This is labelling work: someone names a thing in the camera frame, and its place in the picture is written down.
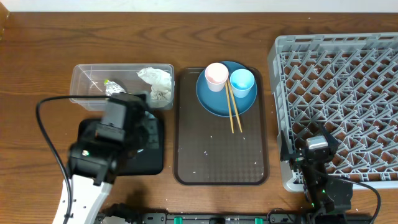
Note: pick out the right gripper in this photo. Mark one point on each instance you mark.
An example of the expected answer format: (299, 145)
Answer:
(333, 143)

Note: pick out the foil snack wrapper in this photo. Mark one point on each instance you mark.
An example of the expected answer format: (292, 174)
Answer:
(112, 87)

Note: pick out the white paper napkin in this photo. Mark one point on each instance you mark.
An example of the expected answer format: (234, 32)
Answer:
(160, 81)

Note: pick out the light blue bowl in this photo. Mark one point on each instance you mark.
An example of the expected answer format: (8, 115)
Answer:
(149, 116)

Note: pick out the wooden chopstick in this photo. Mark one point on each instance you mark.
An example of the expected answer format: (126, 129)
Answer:
(234, 105)
(229, 107)

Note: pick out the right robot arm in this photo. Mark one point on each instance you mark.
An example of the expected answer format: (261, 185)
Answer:
(330, 197)

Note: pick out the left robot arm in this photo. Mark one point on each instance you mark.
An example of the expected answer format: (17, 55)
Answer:
(101, 151)

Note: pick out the grey dishwasher rack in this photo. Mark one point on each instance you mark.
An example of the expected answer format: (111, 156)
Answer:
(348, 84)

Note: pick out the black plastic tray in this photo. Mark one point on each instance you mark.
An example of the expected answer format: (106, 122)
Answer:
(147, 162)

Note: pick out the clear plastic bin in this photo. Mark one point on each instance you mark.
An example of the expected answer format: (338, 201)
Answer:
(88, 79)

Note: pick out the brown serving tray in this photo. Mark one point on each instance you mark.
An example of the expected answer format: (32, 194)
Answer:
(211, 151)

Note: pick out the dark blue plate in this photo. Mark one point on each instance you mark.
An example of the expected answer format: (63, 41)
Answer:
(215, 102)

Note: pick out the light blue cup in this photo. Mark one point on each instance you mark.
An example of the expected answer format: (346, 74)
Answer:
(241, 80)

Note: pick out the pink cup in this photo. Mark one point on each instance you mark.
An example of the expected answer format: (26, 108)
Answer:
(216, 75)

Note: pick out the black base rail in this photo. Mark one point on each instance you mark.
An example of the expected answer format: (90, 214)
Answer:
(272, 218)

